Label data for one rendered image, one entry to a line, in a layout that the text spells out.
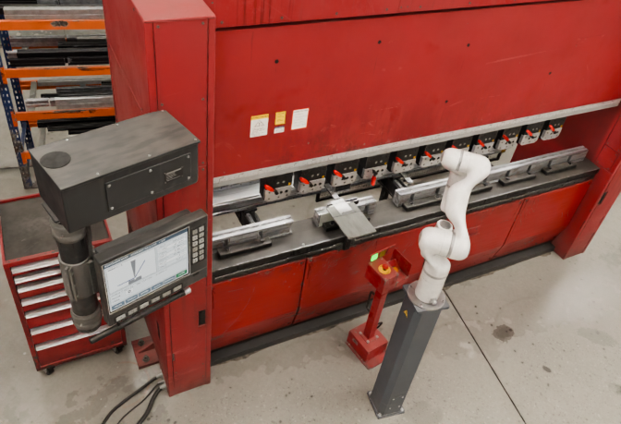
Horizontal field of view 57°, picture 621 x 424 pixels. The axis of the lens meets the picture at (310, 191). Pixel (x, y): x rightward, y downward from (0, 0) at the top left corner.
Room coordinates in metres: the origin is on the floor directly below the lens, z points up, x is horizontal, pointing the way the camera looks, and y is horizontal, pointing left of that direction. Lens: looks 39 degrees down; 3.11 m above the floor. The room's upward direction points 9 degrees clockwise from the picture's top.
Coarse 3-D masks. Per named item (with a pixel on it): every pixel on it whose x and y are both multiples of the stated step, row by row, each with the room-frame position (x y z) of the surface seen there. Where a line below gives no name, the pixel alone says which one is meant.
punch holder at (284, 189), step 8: (272, 176) 2.26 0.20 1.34; (280, 176) 2.28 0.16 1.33; (288, 176) 2.31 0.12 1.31; (264, 184) 2.25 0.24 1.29; (272, 184) 2.26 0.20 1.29; (280, 184) 2.29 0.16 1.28; (264, 192) 2.25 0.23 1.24; (272, 192) 2.26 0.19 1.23; (280, 192) 2.30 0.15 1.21; (288, 192) 2.31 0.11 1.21; (272, 200) 2.26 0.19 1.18
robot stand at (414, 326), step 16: (448, 304) 1.90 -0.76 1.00; (400, 320) 1.92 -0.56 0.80; (416, 320) 1.84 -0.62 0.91; (432, 320) 1.87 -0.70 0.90; (400, 336) 1.88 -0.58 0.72; (416, 336) 1.84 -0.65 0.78; (400, 352) 1.85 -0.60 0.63; (416, 352) 1.86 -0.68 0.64; (384, 368) 1.91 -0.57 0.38; (400, 368) 1.84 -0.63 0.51; (416, 368) 1.87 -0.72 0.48; (384, 384) 1.87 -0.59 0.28; (400, 384) 1.85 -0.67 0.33; (384, 400) 1.84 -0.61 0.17; (400, 400) 1.86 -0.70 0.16; (384, 416) 1.83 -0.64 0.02
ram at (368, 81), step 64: (576, 0) 3.18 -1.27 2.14; (256, 64) 2.19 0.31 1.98; (320, 64) 2.36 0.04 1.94; (384, 64) 2.55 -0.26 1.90; (448, 64) 2.76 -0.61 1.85; (512, 64) 3.01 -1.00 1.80; (576, 64) 3.30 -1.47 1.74; (320, 128) 2.39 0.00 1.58; (384, 128) 2.60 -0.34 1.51; (448, 128) 2.84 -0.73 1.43
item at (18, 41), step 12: (12, 36) 3.71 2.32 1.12; (24, 36) 3.74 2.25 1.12; (36, 36) 3.77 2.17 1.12; (48, 36) 3.80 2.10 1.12; (60, 36) 3.83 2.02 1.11; (72, 36) 3.86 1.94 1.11; (84, 36) 3.88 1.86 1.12; (96, 36) 3.90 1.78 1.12; (60, 48) 3.61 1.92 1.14; (72, 48) 3.63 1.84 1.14; (84, 48) 3.66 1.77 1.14; (96, 48) 3.69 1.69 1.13; (12, 60) 3.40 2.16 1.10; (24, 60) 3.43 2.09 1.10; (36, 60) 3.45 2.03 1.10; (48, 60) 3.48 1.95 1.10; (60, 60) 3.51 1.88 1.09; (72, 60) 3.55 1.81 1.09; (84, 60) 3.58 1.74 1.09; (96, 60) 3.61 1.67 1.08; (108, 60) 3.64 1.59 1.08
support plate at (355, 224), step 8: (328, 208) 2.48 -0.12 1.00; (352, 208) 2.51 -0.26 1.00; (344, 216) 2.43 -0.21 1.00; (352, 216) 2.44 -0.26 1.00; (360, 216) 2.45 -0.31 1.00; (344, 224) 2.36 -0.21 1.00; (352, 224) 2.37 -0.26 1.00; (360, 224) 2.38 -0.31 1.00; (368, 224) 2.39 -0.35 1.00; (344, 232) 2.30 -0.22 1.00; (352, 232) 2.31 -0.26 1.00; (360, 232) 2.32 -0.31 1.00; (368, 232) 2.33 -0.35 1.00
